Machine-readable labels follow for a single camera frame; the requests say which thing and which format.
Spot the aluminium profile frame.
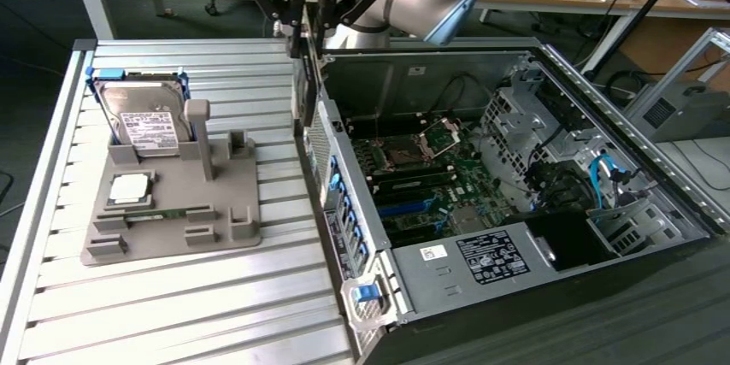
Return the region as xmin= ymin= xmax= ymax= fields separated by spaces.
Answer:
xmin=620 ymin=26 xmax=730 ymax=118

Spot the open grey PC case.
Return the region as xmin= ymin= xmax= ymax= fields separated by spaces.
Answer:
xmin=290 ymin=37 xmax=730 ymax=365

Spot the grey power supply unit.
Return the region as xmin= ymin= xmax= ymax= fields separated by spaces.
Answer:
xmin=391 ymin=227 xmax=557 ymax=315

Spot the black wire bundle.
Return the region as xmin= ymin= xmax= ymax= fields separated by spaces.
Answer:
xmin=521 ymin=158 xmax=597 ymax=215

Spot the green expansion card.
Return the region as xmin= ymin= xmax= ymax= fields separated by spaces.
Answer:
xmin=282 ymin=0 xmax=325 ymax=127

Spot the black RAM stick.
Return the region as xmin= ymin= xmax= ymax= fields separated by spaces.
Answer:
xmin=371 ymin=171 xmax=457 ymax=194

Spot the black stand pole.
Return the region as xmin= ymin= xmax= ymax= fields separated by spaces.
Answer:
xmin=580 ymin=0 xmax=700 ymax=82

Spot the grey plastic parts rack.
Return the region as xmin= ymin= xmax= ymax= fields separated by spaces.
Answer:
xmin=78 ymin=97 xmax=264 ymax=267

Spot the grey disk bay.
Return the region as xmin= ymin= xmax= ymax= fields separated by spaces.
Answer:
xmin=584 ymin=198 xmax=711 ymax=260

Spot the metal drive cage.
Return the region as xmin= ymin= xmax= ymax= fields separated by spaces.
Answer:
xmin=476 ymin=61 xmax=615 ymax=178

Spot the light blue disk wire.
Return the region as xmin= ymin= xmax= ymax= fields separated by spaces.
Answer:
xmin=588 ymin=151 xmax=623 ymax=215

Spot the green motherboard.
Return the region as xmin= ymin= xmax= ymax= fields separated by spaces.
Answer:
xmin=348 ymin=123 xmax=517 ymax=251

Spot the grey computer tower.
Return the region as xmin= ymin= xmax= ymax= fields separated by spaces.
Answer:
xmin=624 ymin=80 xmax=730 ymax=144

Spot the hard disk with blue bracket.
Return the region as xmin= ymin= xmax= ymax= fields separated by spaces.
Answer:
xmin=82 ymin=66 xmax=198 ymax=159

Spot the green RAM stick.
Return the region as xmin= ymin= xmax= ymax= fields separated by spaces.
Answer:
xmin=122 ymin=207 xmax=189 ymax=221

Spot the silver CPU chip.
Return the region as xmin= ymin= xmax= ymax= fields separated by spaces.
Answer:
xmin=105 ymin=173 xmax=153 ymax=206

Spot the CPU socket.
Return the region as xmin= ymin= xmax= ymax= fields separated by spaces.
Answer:
xmin=380 ymin=138 xmax=435 ymax=169

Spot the blue case release latch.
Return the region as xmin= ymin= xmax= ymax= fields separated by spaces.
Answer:
xmin=349 ymin=285 xmax=381 ymax=305

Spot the metal socket cover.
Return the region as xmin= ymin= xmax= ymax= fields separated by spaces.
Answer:
xmin=419 ymin=119 xmax=463 ymax=156

